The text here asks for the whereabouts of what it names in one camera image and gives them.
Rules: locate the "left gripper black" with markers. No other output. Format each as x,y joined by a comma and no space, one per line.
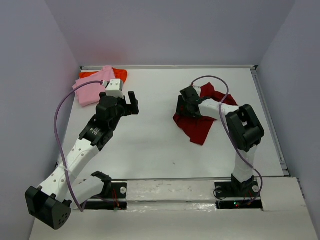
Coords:
133,106

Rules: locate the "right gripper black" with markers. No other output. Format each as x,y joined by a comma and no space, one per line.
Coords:
181,102

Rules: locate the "dark red t shirt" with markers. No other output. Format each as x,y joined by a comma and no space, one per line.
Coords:
197,129

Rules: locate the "pink t shirt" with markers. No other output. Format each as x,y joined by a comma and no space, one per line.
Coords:
89,94

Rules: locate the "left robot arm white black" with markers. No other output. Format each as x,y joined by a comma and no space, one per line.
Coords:
51,201

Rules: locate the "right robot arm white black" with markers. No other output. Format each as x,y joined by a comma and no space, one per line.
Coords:
245,132

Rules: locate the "orange t shirt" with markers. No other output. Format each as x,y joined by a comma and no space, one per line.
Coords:
118,73

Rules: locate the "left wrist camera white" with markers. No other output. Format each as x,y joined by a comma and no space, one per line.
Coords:
114,88

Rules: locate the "back table rail white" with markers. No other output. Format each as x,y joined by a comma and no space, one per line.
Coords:
158,67

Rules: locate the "front table rail metal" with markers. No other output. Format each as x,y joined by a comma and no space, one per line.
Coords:
176,179

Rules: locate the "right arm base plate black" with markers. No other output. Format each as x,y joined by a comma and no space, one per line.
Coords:
228,199

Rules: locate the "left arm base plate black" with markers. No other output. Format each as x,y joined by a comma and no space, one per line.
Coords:
112,199

